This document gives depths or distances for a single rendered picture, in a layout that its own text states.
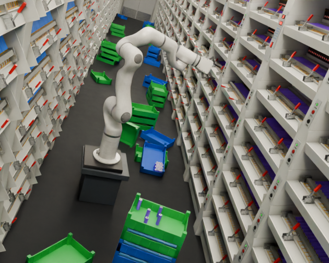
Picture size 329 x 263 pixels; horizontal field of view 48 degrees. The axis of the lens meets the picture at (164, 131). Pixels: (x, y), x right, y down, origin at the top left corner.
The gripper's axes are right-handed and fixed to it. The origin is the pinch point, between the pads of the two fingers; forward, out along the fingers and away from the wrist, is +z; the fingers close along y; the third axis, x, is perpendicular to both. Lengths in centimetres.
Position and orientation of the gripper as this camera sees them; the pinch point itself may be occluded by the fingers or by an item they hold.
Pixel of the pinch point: (216, 72)
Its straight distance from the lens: 260.3
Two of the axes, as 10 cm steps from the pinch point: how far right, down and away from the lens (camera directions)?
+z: 8.7, 4.3, 2.5
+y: -4.4, 9.0, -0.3
